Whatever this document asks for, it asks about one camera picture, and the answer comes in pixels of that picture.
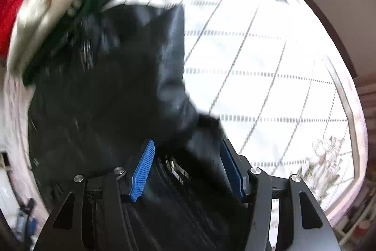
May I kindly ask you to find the black leather jacket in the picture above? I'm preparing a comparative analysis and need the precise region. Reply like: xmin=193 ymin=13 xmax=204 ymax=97
xmin=28 ymin=5 xmax=247 ymax=250

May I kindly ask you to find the white quilted floral mat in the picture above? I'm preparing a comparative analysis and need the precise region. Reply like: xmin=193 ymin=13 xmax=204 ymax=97
xmin=114 ymin=0 xmax=368 ymax=223

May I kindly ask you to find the white fluffy folded sweater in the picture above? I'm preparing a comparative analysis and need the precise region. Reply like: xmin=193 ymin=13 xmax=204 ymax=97
xmin=6 ymin=0 xmax=75 ymax=75

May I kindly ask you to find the green striped folded garment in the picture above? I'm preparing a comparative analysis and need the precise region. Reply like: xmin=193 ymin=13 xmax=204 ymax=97
xmin=22 ymin=0 xmax=109 ymax=86

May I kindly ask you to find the red quilt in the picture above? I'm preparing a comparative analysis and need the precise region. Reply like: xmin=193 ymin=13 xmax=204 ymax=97
xmin=0 ymin=0 xmax=23 ymax=59

